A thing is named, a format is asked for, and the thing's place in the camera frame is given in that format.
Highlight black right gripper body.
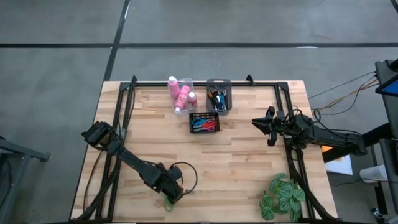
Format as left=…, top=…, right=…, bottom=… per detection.
left=273, top=114, right=300, bottom=138

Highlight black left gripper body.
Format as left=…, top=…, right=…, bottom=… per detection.
left=154, top=172, right=183, bottom=196

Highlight green-handled scissors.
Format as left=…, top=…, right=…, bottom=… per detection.
left=164, top=195, right=175, bottom=212

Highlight red-handled scissors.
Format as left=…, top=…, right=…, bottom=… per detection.
left=200, top=119, right=218, bottom=132

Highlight large black-handled powder brush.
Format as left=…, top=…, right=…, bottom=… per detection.
left=210, top=88, right=222, bottom=111

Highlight grey translucent plastic bin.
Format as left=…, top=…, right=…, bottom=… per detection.
left=206, top=78, right=233, bottom=116

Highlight black mesh plastic basket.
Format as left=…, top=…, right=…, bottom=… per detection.
left=188, top=111, right=221, bottom=134

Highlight pink paint bottle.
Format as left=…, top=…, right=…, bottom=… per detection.
left=174, top=85, right=191, bottom=113
left=167, top=75, right=181, bottom=100

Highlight green striped potted plant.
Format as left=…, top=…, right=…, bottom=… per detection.
left=259, top=172, right=307, bottom=223

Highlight white paper sheet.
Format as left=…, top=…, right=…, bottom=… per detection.
left=325, top=154, right=354, bottom=175

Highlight clear plastic bin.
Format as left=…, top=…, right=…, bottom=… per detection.
left=167, top=77, right=198, bottom=116

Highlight black stand beam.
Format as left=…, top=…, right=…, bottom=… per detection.
left=322, top=123, right=394, bottom=164

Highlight white paper roll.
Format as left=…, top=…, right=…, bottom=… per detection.
left=359, top=164, right=388, bottom=183

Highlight monitor with blue screen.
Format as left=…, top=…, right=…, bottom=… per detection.
left=375, top=73, right=398, bottom=97

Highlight grey metal cart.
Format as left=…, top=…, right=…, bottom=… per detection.
left=0, top=136, right=50, bottom=224

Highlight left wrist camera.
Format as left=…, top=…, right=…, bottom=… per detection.
left=169, top=165, right=183, bottom=180

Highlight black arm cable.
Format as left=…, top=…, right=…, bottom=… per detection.
left=169, top=161, right=199, bottom=196

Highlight yellow floor cable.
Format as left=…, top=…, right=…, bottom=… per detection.
left=309, top=70, right=379, bottom=116

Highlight black table frame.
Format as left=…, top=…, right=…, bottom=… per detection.
left=74, top=74, right=336, bottom=223

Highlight brown cable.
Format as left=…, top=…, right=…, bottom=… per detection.
left=83, top=149, right=106, bottom=212

